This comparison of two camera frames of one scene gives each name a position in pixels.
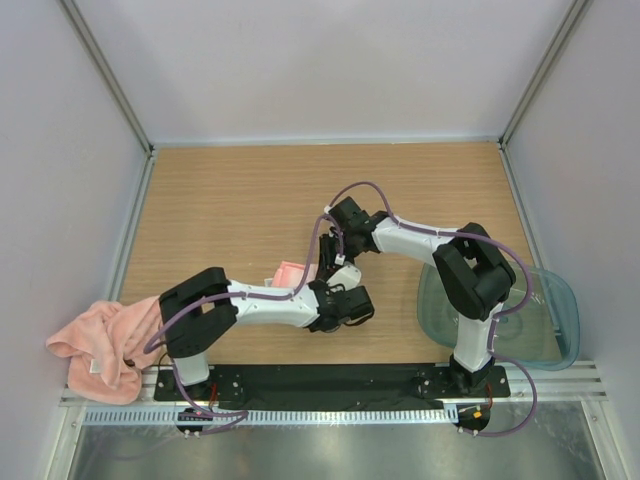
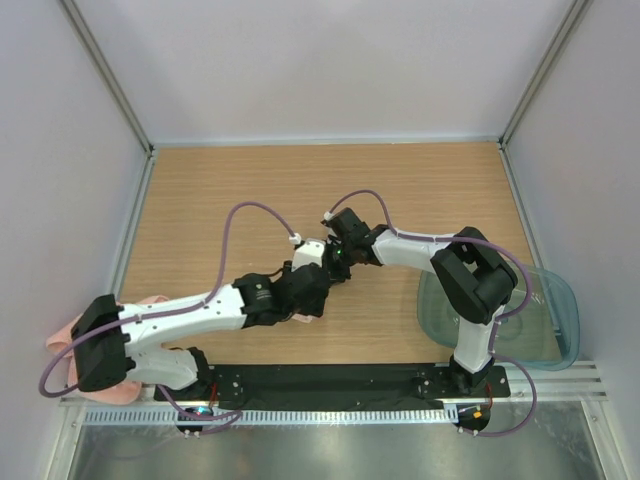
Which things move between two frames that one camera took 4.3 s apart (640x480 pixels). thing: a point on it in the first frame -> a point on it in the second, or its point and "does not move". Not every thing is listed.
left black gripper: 335,288 -> 314,307
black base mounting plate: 335,387 does not move
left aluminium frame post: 73,15 does not move
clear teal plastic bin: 540,334 does not move
